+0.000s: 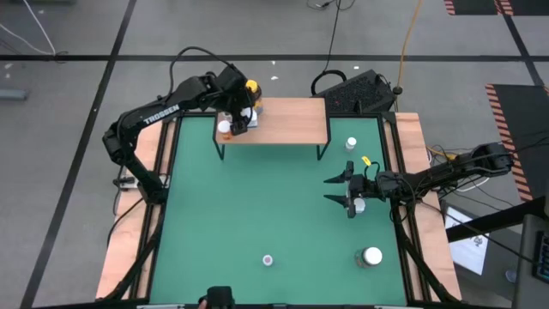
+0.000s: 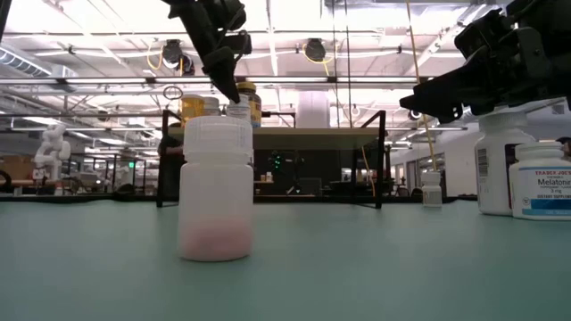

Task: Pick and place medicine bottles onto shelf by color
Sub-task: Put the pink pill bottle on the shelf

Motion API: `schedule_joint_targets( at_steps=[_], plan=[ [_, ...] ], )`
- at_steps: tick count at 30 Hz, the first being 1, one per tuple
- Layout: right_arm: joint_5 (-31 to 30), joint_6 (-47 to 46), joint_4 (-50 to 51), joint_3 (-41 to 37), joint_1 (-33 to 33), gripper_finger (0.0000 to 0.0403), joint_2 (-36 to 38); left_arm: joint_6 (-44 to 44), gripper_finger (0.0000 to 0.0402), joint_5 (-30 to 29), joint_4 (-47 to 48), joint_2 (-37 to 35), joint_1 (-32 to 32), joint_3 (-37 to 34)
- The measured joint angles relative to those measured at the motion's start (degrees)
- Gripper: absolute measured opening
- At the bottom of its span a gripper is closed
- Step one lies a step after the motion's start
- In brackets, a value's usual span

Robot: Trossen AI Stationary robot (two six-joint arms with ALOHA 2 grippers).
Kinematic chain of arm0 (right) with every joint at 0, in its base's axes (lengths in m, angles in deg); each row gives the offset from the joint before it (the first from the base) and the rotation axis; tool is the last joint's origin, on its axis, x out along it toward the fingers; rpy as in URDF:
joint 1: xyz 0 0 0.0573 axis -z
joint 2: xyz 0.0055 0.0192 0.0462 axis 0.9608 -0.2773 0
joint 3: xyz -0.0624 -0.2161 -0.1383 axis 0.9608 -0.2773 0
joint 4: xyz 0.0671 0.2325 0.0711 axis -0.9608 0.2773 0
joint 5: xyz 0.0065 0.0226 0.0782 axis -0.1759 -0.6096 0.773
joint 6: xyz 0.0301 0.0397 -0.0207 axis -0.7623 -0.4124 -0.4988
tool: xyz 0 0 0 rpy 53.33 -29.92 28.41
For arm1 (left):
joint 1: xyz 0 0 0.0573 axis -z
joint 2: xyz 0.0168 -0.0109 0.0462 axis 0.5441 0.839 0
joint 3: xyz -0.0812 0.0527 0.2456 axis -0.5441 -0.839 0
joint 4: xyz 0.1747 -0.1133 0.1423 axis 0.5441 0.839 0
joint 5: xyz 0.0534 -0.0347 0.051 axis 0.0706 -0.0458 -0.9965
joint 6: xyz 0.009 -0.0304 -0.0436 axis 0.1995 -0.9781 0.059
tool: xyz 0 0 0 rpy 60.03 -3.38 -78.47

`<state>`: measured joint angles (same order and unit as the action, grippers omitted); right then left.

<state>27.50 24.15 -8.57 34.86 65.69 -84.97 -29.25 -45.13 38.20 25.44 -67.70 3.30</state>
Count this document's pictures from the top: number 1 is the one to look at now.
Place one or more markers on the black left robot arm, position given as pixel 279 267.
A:
pixel 161 113

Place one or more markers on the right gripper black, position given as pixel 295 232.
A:
pixel 360 186

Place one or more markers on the yellow fish oil bottle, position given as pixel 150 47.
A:
pixel 253 87

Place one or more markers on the small white pill bottle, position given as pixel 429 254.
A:
pixel 351 141

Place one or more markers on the translucent bottle with pink pills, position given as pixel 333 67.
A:
pixel 267 260

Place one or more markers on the green table mat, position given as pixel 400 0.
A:
pixel 266 206

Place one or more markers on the white sheet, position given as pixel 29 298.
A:
pixel 467 253

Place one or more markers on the yellow tag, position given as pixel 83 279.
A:
pixel 366 160

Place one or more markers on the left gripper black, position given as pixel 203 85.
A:
pixel 233 92

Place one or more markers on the grey flat object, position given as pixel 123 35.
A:
pixel 13 94

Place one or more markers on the black table frame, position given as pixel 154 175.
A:
pixel 388 129

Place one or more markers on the black keyboard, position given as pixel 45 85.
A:
pixel 542 257

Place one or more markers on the grey cart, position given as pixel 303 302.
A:
pixel 525 266

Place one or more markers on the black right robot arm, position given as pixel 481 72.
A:
pixel 450 169

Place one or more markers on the wooden shelf with black legs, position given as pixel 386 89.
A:
pixel 291 122

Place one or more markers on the black beam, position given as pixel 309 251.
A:
pixel 493 221

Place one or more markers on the wooden side board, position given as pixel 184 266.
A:
pixel 122 240
pixel 435 244

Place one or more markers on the amber pill vial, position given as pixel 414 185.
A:
pixel 224 126

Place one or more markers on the white melatonin bottle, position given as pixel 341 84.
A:
pixel 253 122
pixel 360 206

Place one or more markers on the black computer case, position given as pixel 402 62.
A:
pixel 360 92

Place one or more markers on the black hazard-striped floor mat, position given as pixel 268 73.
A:
pixel 527 116
pixel 472 5

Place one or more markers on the clear jar with white lid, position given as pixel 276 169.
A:
pixel 372 256

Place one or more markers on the black boxy device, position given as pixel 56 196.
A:
pixel 221 297

